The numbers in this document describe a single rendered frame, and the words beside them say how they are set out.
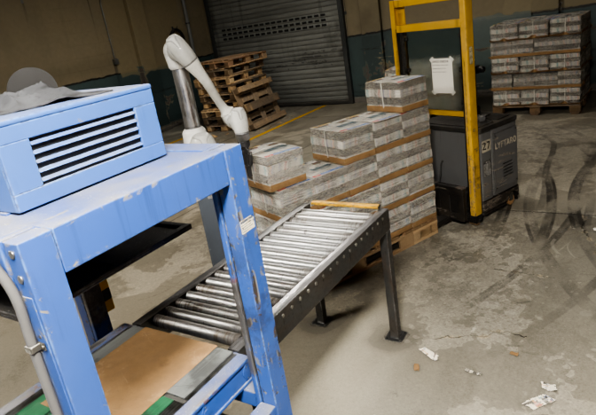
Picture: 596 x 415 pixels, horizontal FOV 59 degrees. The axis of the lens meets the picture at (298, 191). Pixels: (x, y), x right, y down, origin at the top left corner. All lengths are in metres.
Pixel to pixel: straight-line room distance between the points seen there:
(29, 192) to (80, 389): 0.43
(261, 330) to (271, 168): 1.81
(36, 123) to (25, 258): 0.34
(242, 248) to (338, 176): 2.18
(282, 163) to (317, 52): 7.94
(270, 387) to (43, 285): 0.89
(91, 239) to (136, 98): 0.45
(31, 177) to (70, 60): 9.12
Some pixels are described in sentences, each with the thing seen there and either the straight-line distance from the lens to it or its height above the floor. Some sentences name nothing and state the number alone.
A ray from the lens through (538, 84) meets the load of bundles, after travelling 8.27.
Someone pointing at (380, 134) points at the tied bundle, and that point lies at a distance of 3.88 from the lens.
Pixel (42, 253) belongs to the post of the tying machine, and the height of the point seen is 1.51.
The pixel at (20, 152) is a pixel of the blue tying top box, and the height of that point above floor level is 1.67.
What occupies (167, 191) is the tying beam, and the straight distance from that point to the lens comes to 1.31.
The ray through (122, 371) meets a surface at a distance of 2.03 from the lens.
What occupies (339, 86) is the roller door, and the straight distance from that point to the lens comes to 11.06.
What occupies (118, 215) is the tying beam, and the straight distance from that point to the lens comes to 1.22.
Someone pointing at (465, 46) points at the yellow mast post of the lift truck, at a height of 1.45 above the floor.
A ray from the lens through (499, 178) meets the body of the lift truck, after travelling 4.81.
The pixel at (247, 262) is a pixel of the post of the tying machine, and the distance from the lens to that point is 1.56.
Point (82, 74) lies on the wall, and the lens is 10.49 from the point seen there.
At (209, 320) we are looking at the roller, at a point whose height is 0.79.
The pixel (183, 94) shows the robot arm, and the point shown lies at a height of 1.51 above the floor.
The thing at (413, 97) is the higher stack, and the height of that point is 1.15.
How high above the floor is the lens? 1.86
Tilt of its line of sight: 18 degrees down
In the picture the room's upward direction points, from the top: 9 degrees counter-clockwise
